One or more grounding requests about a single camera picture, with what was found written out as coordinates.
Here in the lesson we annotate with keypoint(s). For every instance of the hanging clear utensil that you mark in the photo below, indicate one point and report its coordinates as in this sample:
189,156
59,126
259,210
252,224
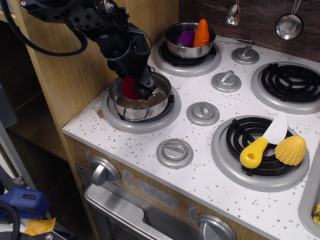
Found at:
234,14

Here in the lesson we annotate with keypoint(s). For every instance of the right oven dial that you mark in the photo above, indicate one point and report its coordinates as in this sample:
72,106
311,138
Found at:
214,228

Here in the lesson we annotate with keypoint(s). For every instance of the left oven dial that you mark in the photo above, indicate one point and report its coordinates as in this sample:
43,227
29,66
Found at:
104,171

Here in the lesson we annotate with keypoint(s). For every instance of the steel pan with handles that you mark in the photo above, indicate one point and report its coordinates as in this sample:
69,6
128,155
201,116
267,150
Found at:
141,109

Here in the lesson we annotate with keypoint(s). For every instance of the grey stove knob front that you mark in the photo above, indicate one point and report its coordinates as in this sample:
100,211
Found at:
174,153

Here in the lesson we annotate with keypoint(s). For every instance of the back left burner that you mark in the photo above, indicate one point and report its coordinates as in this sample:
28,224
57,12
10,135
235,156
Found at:
179,67

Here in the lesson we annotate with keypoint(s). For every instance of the orange toy carrot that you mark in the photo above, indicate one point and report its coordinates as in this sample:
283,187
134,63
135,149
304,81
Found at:
202,34

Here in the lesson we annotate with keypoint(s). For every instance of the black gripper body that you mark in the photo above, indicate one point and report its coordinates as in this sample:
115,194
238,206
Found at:
134,62

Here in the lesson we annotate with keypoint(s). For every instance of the red toy sweet potato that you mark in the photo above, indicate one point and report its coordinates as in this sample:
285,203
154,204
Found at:
128,88

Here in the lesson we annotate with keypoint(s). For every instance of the front right burner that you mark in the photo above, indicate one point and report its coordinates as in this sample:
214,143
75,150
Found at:
232,136

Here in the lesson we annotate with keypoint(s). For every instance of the oven dial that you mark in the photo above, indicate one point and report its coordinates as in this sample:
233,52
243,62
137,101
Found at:
104,171
214,228

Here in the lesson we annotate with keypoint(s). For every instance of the grey stove knob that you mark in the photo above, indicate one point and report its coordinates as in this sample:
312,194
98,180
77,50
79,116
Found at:
203,114
174,153
245,55
226,82

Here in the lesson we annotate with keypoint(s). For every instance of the back right burner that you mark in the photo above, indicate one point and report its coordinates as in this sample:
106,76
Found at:
293,88

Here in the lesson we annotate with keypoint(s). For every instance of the grey stove knob back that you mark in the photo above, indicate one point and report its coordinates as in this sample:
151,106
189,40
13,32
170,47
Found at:
245,55

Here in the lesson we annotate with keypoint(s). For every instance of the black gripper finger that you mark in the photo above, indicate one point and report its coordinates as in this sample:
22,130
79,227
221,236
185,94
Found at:
145,92

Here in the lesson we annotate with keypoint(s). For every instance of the silver oven door handle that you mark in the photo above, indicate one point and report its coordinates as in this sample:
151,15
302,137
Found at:
122,211

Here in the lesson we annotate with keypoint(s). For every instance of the blue clamp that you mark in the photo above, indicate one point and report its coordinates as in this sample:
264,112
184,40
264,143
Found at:
29,203

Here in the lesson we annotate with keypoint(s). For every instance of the yellow handled toy knife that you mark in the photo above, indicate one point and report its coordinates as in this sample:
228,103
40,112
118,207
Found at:
251,156

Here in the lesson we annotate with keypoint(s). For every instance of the yellow tape piece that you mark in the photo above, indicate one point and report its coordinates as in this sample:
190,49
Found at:
39,226

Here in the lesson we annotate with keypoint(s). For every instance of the yellow toy corn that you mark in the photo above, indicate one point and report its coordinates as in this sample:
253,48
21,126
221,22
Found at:
291,150

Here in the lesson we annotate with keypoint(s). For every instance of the yellow toy in sink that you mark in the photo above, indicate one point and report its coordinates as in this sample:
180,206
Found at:
316,214

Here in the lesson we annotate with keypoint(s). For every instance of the front left burner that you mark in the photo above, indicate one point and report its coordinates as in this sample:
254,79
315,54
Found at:
141,127

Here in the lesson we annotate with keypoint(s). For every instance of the hanging steel measuring cup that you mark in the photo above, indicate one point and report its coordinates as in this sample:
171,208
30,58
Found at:
290,26

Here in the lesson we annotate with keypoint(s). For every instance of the burner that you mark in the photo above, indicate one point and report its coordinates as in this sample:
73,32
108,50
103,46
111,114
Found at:
179,67
232,136
141,127
293,88

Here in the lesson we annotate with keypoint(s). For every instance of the steel pot at back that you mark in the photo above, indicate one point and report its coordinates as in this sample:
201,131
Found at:
172,33

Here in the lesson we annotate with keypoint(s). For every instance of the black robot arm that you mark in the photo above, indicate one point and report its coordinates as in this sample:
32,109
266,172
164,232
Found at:
125,46

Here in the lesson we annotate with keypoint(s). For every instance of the grey stove knob middle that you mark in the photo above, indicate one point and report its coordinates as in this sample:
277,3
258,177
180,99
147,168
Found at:
203,114

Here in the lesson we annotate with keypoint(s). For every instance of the grey stove knob upper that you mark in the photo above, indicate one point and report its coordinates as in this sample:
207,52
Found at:
226,82

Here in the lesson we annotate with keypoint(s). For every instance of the purple toy eggplant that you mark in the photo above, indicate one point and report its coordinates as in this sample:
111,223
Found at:
186,39

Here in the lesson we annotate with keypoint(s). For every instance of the grey sink basin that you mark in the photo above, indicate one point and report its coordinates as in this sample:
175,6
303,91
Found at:
310,199

